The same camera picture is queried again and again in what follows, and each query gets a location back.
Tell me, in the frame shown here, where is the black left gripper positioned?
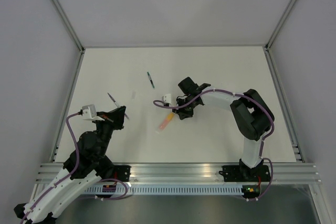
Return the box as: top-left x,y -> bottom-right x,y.
92,105 -> 127,157

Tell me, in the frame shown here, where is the purple marker pen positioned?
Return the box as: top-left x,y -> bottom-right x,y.
107,93 -> 130,120

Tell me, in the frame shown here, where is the pink highlighter pen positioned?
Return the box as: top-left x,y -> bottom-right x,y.
157,117 -> 171,133

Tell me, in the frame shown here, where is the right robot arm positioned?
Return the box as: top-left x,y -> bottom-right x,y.
173,77 -> 275,181

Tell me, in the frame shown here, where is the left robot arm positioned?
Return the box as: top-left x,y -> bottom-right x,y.
14,104 -> 131,223

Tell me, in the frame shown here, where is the green pen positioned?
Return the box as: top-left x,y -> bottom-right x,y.
147,72 -> 155,89

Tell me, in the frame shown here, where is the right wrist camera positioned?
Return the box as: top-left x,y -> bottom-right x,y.
162,93 -> 172,106

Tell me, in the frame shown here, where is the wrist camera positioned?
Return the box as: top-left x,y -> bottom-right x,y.
79,104 -> 104,122
162,93 -> 172,106

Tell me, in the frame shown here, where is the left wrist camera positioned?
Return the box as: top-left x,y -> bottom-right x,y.
79,104 -> 104,122

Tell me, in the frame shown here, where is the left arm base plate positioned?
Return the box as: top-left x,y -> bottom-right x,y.
104,165 -> 131,182

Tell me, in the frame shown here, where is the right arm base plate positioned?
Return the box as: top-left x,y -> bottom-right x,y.
218,165 -> 271,182

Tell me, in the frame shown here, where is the white slotted cable duct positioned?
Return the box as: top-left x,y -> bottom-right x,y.
83,184 -> 243,197

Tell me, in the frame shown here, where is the aluminium frame rail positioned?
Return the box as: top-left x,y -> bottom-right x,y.
36,163 -> 322,185

